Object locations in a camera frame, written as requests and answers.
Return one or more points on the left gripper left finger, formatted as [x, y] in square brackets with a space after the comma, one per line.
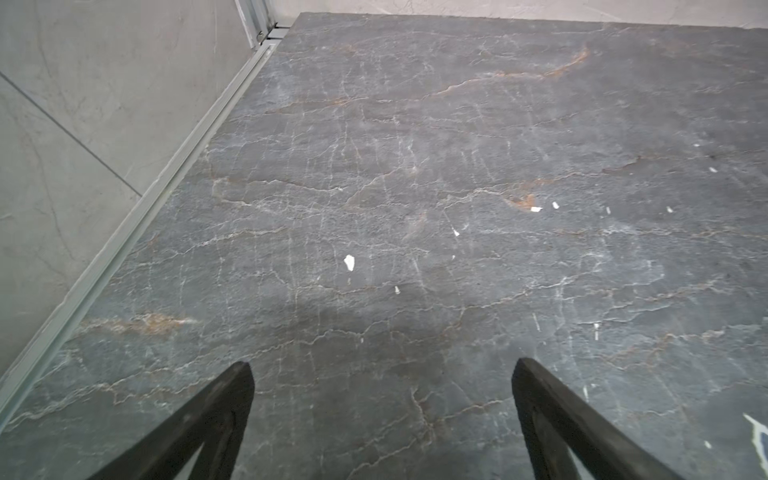
[209, 428]

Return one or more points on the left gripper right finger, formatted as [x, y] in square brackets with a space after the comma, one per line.
[558, 427]

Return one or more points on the aluminium rail frame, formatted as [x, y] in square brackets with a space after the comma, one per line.
[104, 104]

